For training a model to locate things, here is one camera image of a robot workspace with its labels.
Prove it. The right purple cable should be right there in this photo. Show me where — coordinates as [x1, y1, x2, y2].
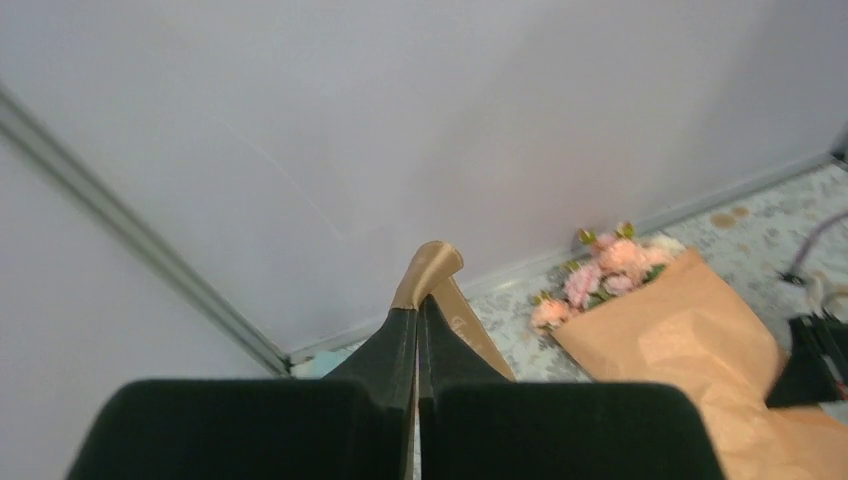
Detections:
[781, 210, 848, 286]

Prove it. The pile of fake flowers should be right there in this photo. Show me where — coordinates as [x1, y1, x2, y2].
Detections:
[529, 222, 686, 335]

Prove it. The beige ribbon pile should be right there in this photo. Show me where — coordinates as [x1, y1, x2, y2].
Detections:
[391, 241, 515, 381]

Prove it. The light blue folded towel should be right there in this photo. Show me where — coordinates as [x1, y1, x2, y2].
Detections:
[292, 350, 351, 379]

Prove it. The floral patterned tablecloth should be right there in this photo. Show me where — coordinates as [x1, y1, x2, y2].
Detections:
[291, 162, 848, 425]

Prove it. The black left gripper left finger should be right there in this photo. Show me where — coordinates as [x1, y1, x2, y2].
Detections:
[68, 308, 417, 479]

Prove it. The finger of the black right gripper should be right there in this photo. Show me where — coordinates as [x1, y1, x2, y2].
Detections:
[765, 314, 847, 408]

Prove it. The peach wrapping paper sheet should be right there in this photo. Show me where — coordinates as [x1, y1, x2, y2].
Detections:
[553, 249, 847, 479]

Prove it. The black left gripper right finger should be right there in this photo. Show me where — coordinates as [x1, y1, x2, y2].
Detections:
[418, 297, 724, 479]

